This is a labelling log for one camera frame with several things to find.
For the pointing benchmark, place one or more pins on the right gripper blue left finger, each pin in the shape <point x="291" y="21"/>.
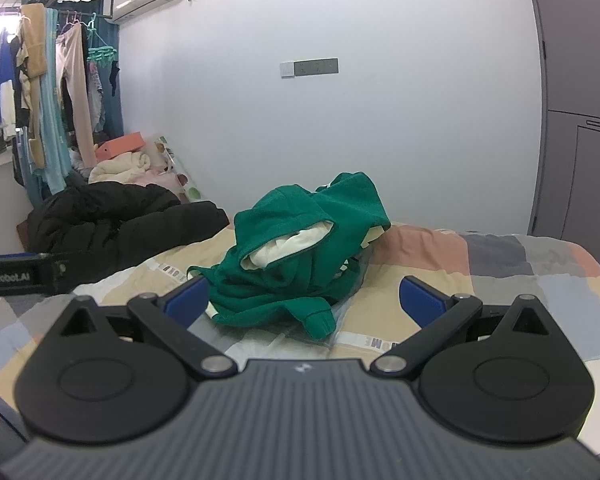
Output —
<point x="164" y="322"/>

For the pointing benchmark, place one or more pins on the cream folded blanket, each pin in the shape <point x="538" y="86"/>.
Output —
<point x="124" y="168"/>

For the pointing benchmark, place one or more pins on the green hoodie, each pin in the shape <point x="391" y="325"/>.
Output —
<point x="296" y="255"/>

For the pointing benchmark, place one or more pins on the orange box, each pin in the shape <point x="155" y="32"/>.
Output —
<point x="111" y="149"/>

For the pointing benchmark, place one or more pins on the wall switch panel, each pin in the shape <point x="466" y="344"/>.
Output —
<point x="317" y="67"/>

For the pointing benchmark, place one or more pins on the black puffer jacket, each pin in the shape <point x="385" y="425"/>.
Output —
<point x="107" y="227"/>

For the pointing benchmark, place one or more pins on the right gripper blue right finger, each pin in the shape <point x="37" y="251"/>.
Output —
<point x="441" y="319"/>

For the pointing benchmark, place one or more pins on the green clip hanger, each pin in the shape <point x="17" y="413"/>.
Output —
<point x="98" y="51"/>

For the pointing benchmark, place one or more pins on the hanging clothes rack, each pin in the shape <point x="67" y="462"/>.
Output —
<point x="56" y="108"/>

